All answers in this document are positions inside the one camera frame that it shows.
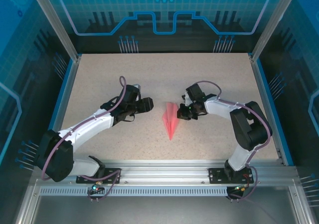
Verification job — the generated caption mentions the aluminium side rail blue edge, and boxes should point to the aluminium side rail blue edge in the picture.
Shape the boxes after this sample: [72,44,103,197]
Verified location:
[250,54,295,166]
[41,54,82,147]

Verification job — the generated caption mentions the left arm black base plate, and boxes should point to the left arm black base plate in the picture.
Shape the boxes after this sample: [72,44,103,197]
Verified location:
[76,168,122,184]

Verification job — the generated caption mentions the grey metal base tray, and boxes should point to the grey metal base tray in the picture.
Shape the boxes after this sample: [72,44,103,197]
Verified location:
[14,179,317,224]

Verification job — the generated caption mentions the thin black wire loop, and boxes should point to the thin black wire loop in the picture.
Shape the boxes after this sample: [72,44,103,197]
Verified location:
[116,113,136,123]

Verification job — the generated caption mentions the cable connector with green light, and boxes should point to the cable connector with green light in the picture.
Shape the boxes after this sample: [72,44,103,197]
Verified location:
[91,181,104,194]
[234,184,250,193]

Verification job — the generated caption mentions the pink paper sheet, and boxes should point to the pink paper sheet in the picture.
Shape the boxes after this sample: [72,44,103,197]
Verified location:
[161,102,180,141]

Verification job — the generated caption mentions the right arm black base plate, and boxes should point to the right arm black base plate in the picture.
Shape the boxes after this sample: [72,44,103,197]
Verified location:
[208,167,254,184]

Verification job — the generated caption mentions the slotted grey cable duct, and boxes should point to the slotted grey cable duct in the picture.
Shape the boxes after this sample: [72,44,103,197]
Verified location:
[39,187,229,197]

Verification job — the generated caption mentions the aluminium mounting rail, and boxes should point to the aluminium mounting rail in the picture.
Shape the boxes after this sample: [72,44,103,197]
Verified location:
[32,159,300,185]

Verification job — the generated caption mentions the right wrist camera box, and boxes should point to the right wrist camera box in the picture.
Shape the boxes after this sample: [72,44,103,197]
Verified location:
[181,92,192,105]

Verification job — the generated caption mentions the aluminium frame post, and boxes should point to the aluminium frame post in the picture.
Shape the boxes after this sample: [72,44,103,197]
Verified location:
[27,0,82,62]
[250,0,300,62]

